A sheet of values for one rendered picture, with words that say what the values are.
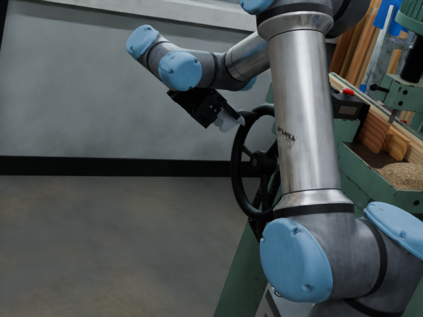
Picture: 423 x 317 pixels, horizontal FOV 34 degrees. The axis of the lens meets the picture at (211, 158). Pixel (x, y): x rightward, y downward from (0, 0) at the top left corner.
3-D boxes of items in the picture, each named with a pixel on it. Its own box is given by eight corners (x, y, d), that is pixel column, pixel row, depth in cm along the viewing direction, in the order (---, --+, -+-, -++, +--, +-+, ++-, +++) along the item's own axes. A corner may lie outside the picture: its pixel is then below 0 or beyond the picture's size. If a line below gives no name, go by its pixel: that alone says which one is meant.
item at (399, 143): (344, 117, 187) (352, 99, 184) (349, 118, 187) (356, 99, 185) (397, 160, 168) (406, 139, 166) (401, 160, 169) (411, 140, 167)
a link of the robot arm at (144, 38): (132, 57, 139) (117, 46, 145) (167, 87, 145) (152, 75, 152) (157, 27, 139) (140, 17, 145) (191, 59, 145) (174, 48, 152)
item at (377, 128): (332, 117, 184) (342, 91, 181) (335, 118, 184) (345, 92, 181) (374, 153, 168) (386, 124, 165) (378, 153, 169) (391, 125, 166)
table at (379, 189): (235, 96, 196) (242, 77, 193) (321, 106, 210) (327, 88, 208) (354, 212, 149) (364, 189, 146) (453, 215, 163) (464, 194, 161)
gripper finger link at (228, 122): (230, 138, 165) (206, 118, 159) (247, 121, 165) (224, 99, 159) (235, 144, 163) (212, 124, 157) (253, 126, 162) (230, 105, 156)
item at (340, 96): (294, 94, 172) (301, 73, 170) (328, 98, 178) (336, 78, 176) (321, 117, 162) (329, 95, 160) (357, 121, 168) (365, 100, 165)
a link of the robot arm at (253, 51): (400, -49, 111) (236, 55, 152) (349, -62, 106) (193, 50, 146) (410, 17, 109) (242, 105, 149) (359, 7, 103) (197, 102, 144)
